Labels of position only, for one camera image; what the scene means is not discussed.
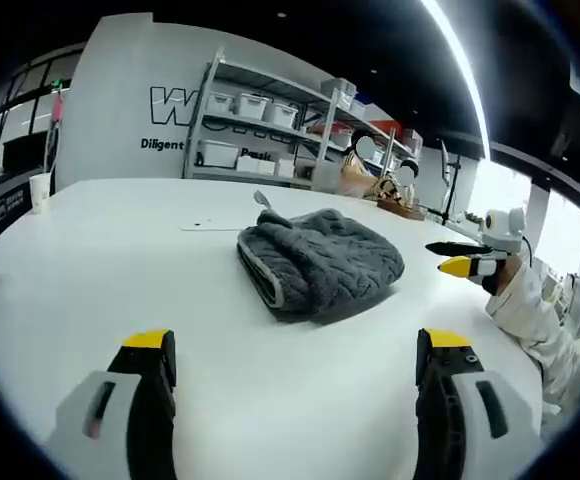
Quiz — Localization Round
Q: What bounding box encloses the grey towel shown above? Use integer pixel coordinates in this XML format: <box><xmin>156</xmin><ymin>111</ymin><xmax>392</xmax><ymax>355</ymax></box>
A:
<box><xmin>236</xmin><ymin>189</ymin><xmax>406</xmax><ymax>317</ymax></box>

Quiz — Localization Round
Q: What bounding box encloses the person's right hand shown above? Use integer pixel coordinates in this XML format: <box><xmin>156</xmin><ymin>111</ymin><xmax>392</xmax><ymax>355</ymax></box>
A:
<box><xmin>479</xmin><ymin>254</ymin><xmax>527</xmax><ymax>297</ymax></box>

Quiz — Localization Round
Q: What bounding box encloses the brown wooden tray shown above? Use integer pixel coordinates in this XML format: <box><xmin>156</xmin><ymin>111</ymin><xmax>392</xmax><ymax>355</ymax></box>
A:
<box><xmin>376</xmin><ymin>198</ymin><xmax>427</xmax><ymax>222</ymax></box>

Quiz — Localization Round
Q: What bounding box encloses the white ceiling light strip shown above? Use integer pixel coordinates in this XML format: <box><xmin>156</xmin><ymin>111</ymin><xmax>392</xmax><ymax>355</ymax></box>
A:
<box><xmin>418</xmin><ymin>0</ymin><xmax>494</xmax><ymax>162</ymax></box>

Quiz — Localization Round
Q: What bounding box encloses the grey metal shelving rack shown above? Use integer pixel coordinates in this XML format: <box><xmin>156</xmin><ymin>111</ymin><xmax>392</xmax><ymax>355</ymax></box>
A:
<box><xmin>182</xmin><ymin>46</ymin><xmax>424</xmax><ymax>190</ymax></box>

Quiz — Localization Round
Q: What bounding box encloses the white paper cup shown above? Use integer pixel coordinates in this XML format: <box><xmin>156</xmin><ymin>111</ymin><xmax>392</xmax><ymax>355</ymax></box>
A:
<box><xmin>28</xmin><ymin>173</ymin><xmax>52</xmax><ymax>215</ymax></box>

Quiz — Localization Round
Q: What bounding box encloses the black sign board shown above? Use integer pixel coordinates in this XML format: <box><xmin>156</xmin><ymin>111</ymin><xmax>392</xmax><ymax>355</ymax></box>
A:
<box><xmin>0</xmin><ymin>185</ymin><xmax>35</xmax><ymax>234</ymax></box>

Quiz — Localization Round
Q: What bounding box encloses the group of white storage bins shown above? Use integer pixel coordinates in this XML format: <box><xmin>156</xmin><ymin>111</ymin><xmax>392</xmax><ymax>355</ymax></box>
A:
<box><xmin>197</xmin><ymin>77</ymin><xmax>421</xmax><ymax>180</ymax></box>

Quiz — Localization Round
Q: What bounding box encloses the dark monitor screen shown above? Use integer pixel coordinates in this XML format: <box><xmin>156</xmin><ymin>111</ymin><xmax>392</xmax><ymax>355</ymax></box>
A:
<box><xmin>1</xmin><ymin>130</ymin><xmax>52</xmax><ymax>177</ymax></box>

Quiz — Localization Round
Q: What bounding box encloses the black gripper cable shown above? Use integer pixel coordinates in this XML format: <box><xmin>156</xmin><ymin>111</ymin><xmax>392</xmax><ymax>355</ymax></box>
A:
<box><xmin>518</xmin><ymin>233</ymin><xmax>535</xmax><ymax>267</ymax></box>

